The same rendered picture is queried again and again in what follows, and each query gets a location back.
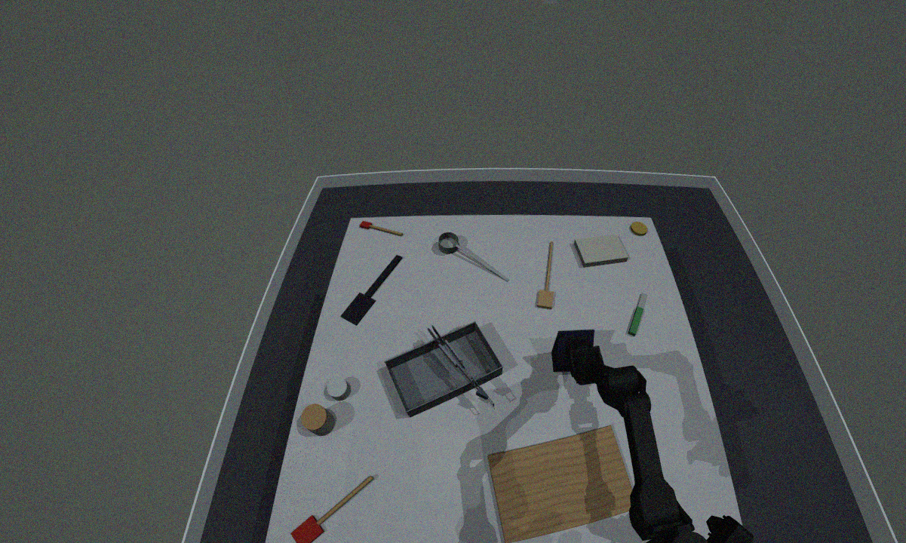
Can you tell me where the brown wooden board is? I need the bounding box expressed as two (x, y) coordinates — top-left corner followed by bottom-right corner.
(488, 425), (632, 543)

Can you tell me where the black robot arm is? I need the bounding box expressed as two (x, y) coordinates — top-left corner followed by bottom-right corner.
(565, 336), (754, 543)

